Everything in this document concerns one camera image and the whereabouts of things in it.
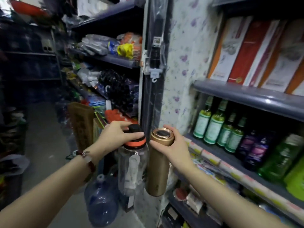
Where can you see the person's left hand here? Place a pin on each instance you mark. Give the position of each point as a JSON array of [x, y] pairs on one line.
[[111, 138]]

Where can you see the person's right hand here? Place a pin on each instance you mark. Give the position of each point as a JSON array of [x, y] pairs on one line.
[[177, 151]]

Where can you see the person's left thumb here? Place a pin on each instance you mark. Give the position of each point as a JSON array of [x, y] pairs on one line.
[[134, 136]]

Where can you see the person's right thumb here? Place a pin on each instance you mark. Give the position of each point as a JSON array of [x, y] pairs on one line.
[[158, 146]]

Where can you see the gold metal thermos flask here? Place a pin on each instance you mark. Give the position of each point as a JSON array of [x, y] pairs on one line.
[[158, 170]]

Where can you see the clear bottle with orange-black lid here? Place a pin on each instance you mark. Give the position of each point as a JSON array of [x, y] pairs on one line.
[[133, 170]]

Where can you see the person's left forearm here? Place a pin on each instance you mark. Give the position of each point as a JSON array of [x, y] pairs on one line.
[[45, 192]]

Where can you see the person's right forearm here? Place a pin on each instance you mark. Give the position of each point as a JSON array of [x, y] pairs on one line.
[[228, 199]]

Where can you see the red packaged item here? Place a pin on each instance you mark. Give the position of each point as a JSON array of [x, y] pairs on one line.
[[120, 115]]

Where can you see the pile of black hangers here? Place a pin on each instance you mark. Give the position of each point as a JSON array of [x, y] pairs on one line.
[[116, 90]]

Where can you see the green bottle with white label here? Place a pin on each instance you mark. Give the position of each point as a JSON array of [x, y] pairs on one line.
[[215, 127], [235, 138], [201, 121], [224, 135]]

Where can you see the large blue water jug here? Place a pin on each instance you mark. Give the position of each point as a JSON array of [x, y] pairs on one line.
[[102, 201]]

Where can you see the white plastic bags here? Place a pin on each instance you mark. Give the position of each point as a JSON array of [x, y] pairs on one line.
[[87, 77]]

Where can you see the grey shelf rack with goods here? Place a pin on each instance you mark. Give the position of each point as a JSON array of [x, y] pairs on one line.
[[114, 60]]

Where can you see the yellow plastic packet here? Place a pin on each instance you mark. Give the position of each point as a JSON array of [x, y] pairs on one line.
[[125, 51]]

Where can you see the dark purple bottle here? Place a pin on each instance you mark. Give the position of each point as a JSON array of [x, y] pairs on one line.
[[256, 153], [247, 144]]

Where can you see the floral papered shelf panel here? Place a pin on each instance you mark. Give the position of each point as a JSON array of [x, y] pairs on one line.
[[187, 61]]

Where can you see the orange plastic packets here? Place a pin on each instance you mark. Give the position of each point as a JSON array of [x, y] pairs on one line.
[[133, 41]]

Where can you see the clear plastic wrapped goods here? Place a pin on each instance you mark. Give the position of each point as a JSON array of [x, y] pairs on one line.
[[97, 45]]

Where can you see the black umbrella in plastic sleeve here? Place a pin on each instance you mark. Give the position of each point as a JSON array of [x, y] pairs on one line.
[[155, 37]]

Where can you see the grey metal shelf rack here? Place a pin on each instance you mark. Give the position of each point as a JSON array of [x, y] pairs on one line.
[[256, 97]]

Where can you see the white and orange box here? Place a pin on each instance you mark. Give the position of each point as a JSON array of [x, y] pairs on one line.
[[226, 49], [282, 59]]

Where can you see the clear green liquid bottle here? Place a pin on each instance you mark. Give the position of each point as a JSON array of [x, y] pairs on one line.
[[280, 156]]

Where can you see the red flat box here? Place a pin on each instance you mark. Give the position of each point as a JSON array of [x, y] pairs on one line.
[[248, 52]]

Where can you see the dark blue shelf rack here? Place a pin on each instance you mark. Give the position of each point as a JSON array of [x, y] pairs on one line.
[[30, 56]]

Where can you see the white and red box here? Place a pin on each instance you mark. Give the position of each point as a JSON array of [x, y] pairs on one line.
[[263, 54]]

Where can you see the bright green plastic bottle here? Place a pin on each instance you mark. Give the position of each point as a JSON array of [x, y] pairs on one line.
[[295, 180]]

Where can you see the red plastic basin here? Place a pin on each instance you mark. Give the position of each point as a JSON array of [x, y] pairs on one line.
[[26, 8]]

